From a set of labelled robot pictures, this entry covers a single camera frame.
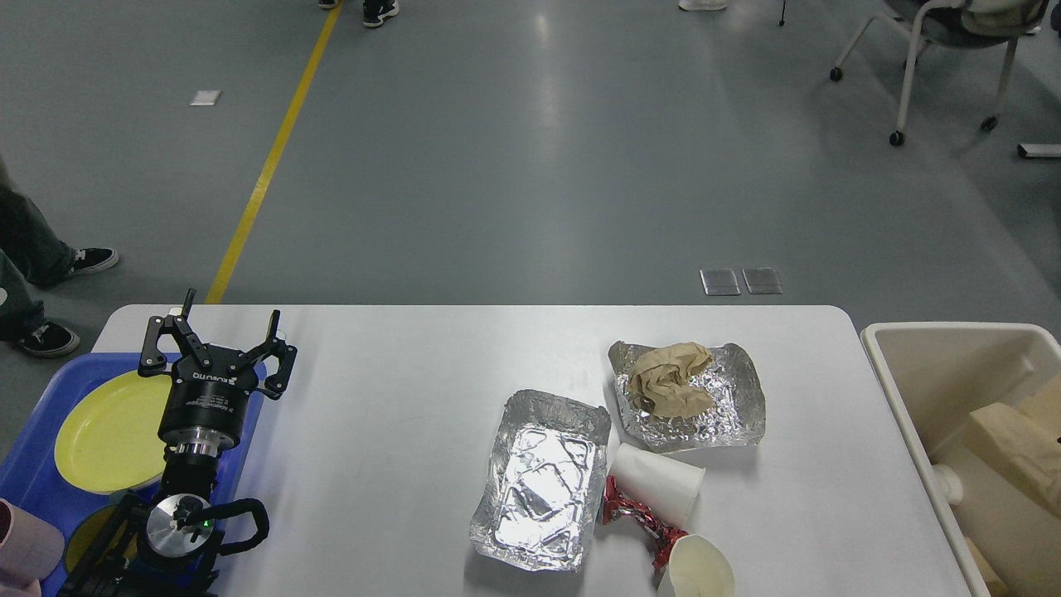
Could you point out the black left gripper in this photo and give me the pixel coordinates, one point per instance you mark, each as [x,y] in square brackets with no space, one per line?
[207,406]

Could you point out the yellow plastic plate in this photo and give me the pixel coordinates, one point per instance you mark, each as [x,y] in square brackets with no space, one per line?
[114,428]

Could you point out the teal mug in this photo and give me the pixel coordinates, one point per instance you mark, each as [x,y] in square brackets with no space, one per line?
[87,532]

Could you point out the pink mug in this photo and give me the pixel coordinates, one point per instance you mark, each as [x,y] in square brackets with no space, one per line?
[31,549]

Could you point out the aluminium foil tray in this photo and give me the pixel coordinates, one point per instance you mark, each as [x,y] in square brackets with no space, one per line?
[545,479]

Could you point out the brown paper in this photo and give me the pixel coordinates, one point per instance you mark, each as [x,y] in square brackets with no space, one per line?
[659,382]

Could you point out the foil sheet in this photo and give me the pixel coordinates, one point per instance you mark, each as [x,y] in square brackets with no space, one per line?
[737,417]

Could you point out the brown paper bag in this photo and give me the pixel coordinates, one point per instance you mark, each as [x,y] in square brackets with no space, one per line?
[1024,448]

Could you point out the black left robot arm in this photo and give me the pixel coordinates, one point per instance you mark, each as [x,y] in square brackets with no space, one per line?
[168,545]

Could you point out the pink plate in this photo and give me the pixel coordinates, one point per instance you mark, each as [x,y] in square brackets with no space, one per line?
[110,483]

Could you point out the blue plastic tray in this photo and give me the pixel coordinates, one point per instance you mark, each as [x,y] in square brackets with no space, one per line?
[30,479]

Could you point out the white floor label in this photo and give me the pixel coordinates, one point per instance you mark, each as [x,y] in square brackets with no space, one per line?
[205,98]

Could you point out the person in black coat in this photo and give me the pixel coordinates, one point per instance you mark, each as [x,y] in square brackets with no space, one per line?
[373,13]

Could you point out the lying white paper cup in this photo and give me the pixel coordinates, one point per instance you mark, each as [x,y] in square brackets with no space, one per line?
[667,486]

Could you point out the red snack wrapper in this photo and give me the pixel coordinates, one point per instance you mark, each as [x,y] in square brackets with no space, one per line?
[615,505]

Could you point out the left floor metal plate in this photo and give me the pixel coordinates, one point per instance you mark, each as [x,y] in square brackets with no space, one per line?
[720,282]

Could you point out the floor metal plate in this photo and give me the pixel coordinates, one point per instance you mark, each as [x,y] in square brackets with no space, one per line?
[763,280]
[720,282]

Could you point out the upright white paper cup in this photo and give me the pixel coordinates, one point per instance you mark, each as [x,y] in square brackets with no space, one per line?
[696,568]

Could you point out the right floor metal plate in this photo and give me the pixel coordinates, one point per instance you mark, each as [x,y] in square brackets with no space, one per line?
[763,280]

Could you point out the beige plastic bin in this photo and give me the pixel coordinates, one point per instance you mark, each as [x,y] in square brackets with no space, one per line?
[935,374]

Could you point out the white rolling chair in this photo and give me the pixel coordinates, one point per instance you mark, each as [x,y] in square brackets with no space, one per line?
[957,24]

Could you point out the metal bar on floor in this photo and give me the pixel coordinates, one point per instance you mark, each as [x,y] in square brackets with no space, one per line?
[1039,150]

